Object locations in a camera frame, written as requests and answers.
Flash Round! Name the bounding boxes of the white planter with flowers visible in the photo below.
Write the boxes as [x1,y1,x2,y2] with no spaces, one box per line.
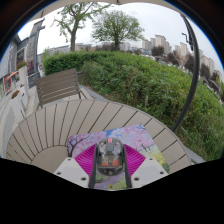
[9,89,30,116]
[15,61,30,88]

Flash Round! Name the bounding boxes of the beige parasol canopy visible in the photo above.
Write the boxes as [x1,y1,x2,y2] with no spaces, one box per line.
[29,0,188,21]

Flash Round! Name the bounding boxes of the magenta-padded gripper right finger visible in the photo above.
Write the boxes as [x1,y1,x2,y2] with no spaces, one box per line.
[120,143,170,190]

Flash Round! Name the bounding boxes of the green hedge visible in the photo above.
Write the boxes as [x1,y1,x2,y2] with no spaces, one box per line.
[42,50,224,162]

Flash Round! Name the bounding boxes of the tall thin-crowned tree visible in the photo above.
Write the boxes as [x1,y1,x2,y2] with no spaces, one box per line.
[53,2,112,53]

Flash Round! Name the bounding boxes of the dark curved parasol pole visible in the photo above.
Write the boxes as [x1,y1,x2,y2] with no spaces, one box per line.
[171,13,201,134]

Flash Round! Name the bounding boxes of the round-crowned green tree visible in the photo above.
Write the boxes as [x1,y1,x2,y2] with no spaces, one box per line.
[90,9,145,51]

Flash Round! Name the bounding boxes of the distant apartment buildings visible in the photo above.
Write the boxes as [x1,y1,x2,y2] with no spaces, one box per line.
[99,33,222,82]

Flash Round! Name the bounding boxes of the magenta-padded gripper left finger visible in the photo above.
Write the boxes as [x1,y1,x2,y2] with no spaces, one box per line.
[53,143,100,190]

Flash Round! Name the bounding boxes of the dark storefront building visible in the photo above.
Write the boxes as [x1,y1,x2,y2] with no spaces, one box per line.
[0,34,30,98]

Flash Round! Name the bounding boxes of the brown slatted chair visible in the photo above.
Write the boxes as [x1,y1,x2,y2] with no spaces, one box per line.
[34,68,86,108]

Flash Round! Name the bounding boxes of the grey sign pillar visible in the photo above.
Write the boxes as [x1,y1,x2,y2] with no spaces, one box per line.
[25,18,46,89]

